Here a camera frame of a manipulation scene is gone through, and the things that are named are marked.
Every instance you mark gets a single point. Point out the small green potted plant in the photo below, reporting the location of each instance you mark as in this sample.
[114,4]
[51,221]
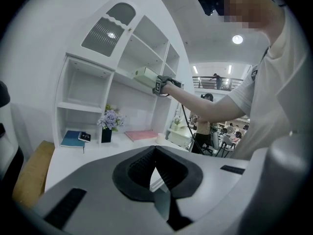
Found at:
[177,121]

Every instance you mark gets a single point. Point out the brown cardboard box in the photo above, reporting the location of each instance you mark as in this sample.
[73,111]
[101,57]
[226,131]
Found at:
[31,175]

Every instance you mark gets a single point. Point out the person's white t-shirt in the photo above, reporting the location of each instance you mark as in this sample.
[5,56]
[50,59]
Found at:
[281,94]

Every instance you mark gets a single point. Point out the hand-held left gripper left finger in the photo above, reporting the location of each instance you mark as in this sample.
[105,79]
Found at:
[122,177]

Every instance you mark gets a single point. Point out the round ceiling lamp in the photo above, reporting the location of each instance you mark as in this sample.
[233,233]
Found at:
[237,39]

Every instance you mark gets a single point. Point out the white shelf unit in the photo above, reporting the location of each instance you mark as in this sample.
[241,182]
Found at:
[85,87]

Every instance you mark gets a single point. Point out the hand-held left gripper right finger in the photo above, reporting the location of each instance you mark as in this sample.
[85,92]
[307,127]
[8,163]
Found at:
[190,177]

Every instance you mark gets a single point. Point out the blue notebook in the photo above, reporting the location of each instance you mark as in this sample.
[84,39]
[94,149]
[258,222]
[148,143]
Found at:
[72,139]

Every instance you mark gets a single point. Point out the small black spiral notepad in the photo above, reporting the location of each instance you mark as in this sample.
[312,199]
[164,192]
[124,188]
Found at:
[84,136]

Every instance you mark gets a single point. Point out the ribbed glass cabinet door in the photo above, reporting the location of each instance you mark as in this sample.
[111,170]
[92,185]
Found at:
[105,33]

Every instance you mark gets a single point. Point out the white desk with drawers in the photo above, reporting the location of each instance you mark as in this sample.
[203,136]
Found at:
[110,152]

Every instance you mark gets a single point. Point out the white black rounded machine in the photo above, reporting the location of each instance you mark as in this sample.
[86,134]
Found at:
[9,160]

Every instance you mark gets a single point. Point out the black head-mounted camera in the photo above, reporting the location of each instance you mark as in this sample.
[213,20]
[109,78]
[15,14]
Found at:
[207,2]

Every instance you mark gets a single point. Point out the flower bouquet in black vase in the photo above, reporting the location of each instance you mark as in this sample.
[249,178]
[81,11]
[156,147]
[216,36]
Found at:
[110,121]

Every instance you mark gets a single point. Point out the person's right forearm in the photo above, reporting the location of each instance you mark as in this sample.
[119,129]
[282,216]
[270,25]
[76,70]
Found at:
[195,101]

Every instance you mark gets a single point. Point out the fluorescent ceiling light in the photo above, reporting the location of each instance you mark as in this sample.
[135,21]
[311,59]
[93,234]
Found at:
[194,69]
[230,69]

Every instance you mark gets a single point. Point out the white ornate dressing table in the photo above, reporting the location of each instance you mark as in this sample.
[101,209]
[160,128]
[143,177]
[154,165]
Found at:
[179,136]

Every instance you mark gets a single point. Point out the person's head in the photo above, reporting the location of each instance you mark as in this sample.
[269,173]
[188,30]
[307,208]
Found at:
[254,8]

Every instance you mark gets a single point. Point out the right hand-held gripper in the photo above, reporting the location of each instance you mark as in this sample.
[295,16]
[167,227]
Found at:
[159,87]

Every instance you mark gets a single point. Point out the pink book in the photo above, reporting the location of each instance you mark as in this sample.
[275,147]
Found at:
[141,134]

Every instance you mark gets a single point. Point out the pale green box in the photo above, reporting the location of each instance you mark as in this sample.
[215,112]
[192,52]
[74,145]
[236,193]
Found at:
[145,76]

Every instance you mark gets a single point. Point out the black balcony railing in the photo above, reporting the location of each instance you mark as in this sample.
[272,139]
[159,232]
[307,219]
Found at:
[207,82]

